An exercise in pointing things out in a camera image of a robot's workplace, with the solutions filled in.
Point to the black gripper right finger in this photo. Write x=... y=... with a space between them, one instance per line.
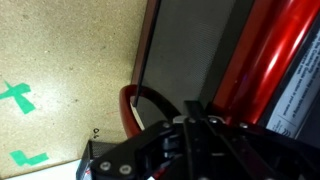
x=253 y=153

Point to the green tape corner mark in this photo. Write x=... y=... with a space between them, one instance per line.
x=25 y=159

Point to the red microwave door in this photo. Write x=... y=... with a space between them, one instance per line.
x=273 y=60

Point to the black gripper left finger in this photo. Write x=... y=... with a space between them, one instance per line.
x=146 y=156

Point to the green tape cross mark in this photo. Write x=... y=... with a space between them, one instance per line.
x=20 y=96

